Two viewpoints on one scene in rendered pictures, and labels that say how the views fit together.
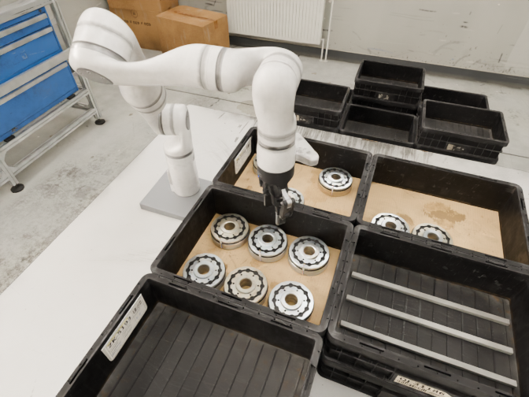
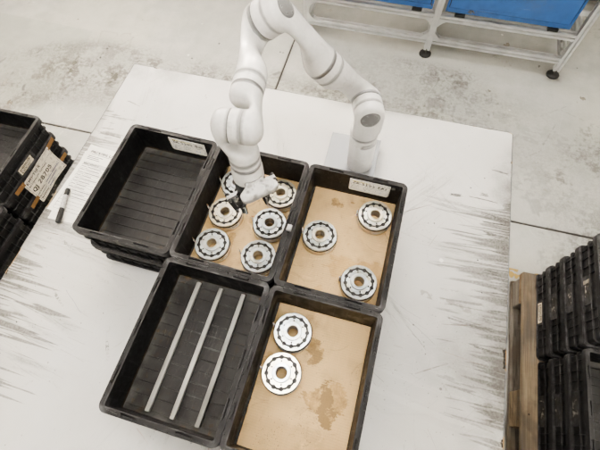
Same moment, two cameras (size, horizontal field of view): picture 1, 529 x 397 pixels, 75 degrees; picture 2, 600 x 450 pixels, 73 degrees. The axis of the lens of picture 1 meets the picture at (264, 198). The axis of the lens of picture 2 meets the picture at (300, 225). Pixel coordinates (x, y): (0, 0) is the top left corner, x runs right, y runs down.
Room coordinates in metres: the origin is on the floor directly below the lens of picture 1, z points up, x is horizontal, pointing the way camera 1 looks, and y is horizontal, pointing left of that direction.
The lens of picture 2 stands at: (0.61, -0.57, 1.95)
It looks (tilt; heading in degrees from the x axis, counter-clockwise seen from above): 63 degrees down; 86
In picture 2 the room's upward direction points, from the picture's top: 2 degrees counter-clockwise
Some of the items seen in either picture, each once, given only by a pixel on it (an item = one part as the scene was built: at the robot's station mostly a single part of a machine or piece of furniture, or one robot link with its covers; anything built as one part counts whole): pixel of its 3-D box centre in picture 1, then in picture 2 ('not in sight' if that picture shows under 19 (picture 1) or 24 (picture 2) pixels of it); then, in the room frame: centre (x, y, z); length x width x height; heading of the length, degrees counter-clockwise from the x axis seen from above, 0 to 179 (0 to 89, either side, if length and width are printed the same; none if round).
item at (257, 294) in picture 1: (246, 285); (225, 212); (0.42, 0.04, 0.86); 0.10 x 0.10 x 0.01
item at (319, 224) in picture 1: (257, 260); (245, 216); (0.49, 0.02, 0.87); 0.40 x 0.30 x 0.11; 69
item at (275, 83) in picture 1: (276, 104); (236, 139); (0.52, -0.02, 1.28); 0.09 x 0.07 x 0.15; 166
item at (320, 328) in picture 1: (257, 248); (243, 208); (0.49, 0.02, 0.92); 0.40 x 0.30 x 0.02; 69
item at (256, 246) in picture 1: (268, 239); (269, 223); (0.56, -0.01, 0.86); 0.10 x 0.10 x 0.01
